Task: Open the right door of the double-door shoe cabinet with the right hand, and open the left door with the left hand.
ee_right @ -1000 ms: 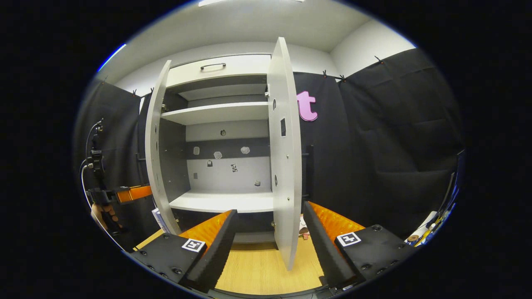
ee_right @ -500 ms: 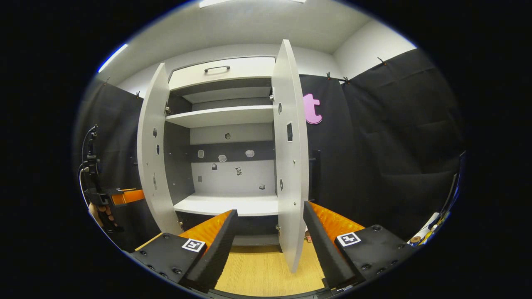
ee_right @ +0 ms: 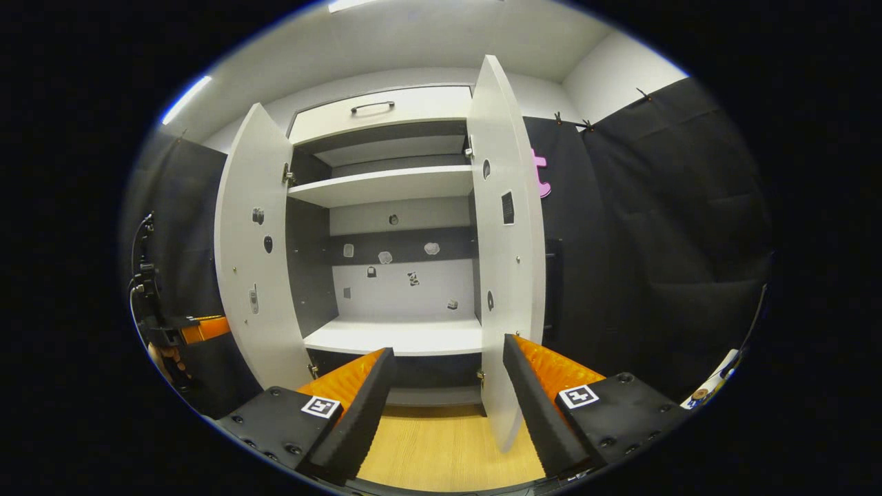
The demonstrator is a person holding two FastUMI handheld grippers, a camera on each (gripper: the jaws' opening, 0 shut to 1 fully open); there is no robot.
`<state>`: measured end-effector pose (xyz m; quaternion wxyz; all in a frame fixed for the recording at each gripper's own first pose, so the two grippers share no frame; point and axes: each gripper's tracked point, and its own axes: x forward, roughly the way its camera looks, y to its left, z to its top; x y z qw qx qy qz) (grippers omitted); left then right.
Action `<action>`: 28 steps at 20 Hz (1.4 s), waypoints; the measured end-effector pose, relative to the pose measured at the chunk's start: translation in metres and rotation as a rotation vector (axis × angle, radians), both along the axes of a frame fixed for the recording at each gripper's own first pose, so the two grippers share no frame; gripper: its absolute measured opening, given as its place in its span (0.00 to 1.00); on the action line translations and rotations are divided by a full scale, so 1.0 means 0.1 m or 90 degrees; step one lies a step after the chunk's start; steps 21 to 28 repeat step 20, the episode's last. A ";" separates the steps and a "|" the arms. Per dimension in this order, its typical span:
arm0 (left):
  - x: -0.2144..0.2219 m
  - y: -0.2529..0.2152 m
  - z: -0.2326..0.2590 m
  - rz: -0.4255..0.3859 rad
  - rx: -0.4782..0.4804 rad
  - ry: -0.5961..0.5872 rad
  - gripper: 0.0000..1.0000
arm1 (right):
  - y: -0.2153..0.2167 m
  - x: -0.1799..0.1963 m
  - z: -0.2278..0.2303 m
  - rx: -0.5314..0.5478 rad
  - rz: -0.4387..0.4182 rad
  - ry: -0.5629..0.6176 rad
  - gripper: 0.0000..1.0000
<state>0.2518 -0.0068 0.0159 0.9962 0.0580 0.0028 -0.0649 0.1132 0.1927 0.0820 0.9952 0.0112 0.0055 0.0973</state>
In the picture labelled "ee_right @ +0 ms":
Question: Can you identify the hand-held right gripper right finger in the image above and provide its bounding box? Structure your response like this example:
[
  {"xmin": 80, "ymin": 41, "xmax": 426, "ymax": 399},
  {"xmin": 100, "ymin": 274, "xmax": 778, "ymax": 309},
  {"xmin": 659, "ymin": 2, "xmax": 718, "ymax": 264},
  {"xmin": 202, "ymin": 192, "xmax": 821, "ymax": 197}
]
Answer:
[{"xmin": 502, "ymin": 333, "xmax": 693, "ymax": 481}]

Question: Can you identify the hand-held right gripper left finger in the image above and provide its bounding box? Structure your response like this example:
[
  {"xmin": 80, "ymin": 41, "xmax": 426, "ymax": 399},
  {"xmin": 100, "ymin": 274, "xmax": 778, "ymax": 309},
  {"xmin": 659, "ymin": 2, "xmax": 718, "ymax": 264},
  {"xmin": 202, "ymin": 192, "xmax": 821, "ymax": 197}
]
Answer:
[{"xmin": 215, "ymin": 347, "xmax": 396, "ymax": 486}]

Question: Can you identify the cabinet door with camera sticker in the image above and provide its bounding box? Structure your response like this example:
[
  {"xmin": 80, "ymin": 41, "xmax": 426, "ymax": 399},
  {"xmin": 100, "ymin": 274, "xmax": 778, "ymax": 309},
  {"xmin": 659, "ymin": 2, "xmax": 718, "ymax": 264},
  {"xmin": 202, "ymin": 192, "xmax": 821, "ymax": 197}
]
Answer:
[{"xmin": 214, "ymin": 103, "xmax": 315, "ymax": 392}]

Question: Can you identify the cabinet door with cat silhouette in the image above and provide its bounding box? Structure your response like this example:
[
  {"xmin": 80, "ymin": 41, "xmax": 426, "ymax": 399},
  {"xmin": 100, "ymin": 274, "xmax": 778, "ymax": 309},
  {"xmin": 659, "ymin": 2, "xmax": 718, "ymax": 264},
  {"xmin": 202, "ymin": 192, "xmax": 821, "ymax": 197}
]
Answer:
[{"xmin": 466, "ymin": 55, "xmax": 564, "ymax": 453}]

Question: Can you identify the beige double-door shoe cabinet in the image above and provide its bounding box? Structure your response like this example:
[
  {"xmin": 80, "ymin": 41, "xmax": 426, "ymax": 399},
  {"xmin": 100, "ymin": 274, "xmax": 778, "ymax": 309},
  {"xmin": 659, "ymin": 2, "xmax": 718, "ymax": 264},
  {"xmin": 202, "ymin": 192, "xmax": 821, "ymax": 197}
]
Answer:
[{"xmin": 284, "ymin": 84, "xmax": 484, "ymax": 409}]

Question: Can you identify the white printed object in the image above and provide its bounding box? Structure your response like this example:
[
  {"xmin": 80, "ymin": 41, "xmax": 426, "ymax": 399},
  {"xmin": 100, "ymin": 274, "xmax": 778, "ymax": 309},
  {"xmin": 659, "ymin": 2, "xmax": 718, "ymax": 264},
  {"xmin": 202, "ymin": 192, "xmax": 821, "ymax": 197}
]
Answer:
[{"xmin": 681, "ymin": 348, "xmax": 741, "ymax": 411}]

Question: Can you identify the black backdrop cloth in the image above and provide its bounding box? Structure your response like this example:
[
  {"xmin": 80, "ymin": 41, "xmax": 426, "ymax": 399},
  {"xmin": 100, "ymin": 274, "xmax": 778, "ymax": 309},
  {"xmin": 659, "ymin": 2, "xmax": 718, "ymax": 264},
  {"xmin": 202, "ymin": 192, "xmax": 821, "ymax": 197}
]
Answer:
[{"xmin": 123, "ymin": 77, "xmax": 774, "ymax": 417}]

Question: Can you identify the short ceiling light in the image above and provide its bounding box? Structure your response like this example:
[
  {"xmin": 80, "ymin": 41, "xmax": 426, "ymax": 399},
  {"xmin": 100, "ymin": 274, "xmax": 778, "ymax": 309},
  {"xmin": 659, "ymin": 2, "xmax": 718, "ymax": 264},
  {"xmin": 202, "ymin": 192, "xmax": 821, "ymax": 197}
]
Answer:
[{"xmin": 162, "ymin": 74, "xmax": 213, "ymax": 126}]

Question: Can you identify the white cable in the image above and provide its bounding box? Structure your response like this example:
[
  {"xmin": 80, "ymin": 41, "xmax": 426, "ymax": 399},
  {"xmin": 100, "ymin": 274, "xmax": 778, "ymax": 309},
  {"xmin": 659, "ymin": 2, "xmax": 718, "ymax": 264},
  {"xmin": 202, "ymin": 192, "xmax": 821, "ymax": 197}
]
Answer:
[{"xmin": 128, "ymin": 282, "xmax": 166, "ymax": 376}]

